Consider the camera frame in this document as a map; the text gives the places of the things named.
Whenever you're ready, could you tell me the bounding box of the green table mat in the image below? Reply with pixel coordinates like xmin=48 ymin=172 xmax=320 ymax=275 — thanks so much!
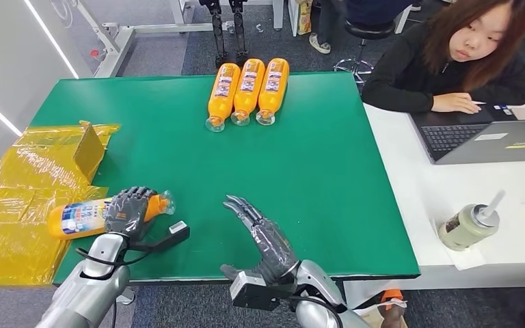
xmin=30 ymin=72 xmax=421 ymax=285

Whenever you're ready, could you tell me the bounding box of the orange bottle with label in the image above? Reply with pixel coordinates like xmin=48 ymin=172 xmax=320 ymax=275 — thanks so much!
xmin=47 ymin=190 xmax=176 ymax=241
xmin=230 ymin=59 xmax=267 ymax=126
xmin=205 ymin=62 xmax=241 ymax=133
xmin=255 ymin=57 xmax=290 ymax=126

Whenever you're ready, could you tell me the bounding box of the yellow carton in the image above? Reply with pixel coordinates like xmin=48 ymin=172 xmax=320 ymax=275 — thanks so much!
xmin=296 ymin=0 xmax=313 ymax=36

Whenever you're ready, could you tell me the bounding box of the background person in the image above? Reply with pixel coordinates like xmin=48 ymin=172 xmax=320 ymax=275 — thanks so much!
xmin=308 ymin=0 xmax=415 ymax=55

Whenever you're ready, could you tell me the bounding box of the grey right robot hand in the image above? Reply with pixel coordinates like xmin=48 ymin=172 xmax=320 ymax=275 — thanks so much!
xmin=220 ymin=194 xmax=301 ymax=285

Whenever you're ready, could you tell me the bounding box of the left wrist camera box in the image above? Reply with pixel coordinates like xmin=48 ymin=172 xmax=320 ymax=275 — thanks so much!
xmin=129 ymin=220 xmax=191 ymax=253

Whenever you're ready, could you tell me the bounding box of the drink cup with straw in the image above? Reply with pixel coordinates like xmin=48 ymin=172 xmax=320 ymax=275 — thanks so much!
xmin=437 ymin=190 xmax=507 ymax=251

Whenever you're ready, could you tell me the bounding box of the grey laptop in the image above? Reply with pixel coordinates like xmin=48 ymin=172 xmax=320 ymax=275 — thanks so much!
xmin=409 ymin=105 xmax=525 ymax=165

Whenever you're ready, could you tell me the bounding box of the white paper napkin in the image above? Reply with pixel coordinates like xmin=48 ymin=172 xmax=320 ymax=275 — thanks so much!
xmin=430 ymin=219 xmax=487 ymax=271

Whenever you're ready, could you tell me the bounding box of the yellow film-wrapped cardboard box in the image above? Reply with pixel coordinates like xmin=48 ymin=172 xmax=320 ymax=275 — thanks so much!
xmin=0 ymin=120 xmax=122 ymax=287

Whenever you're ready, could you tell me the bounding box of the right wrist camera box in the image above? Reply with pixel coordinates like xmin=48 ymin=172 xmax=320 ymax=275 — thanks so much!
xmin=229 ymin=271 xmax=291 ymax=312

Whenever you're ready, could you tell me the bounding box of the person's hand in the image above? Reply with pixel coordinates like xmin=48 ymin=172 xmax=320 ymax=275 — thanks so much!
xmin=431 ymin=92 xmax=483 ymax=115

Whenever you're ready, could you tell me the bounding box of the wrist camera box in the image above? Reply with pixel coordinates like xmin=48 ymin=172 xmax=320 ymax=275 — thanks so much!
xmin=229 ymin=271 xmax=291 ymax=312
xmin=129 ymin=220 xmax=191 ymax=253

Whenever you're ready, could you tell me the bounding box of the black robot leg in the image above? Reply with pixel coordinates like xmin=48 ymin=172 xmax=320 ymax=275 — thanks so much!
xmin=228 ymin=0 xmax=250 ymax=64
xmin=199 ymin=0 xmax=228 ymax=69

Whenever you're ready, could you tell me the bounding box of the black stool with chrome base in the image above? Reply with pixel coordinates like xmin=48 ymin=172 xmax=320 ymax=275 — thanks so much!
xmin=333 ymin=20 xmax=397 ymax=85

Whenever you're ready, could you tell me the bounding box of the white metal frame stand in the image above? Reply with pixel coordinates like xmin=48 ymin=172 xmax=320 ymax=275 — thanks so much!
xmin=74 ymin=0 xmax=286 ymax=79

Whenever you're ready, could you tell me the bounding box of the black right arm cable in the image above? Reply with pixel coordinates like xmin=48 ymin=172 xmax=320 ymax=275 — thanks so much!
xmin=289 ymin=294 xmax=346 ymax=328

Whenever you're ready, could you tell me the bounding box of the white desk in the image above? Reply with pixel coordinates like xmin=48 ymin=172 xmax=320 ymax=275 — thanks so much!
xmin=362 ymin=96 xmax=525 ymax=290

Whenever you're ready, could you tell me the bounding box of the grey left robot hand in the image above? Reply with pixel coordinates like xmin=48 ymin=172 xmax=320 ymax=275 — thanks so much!
xmin=104 ymin=186 xmax=159 ymax=241

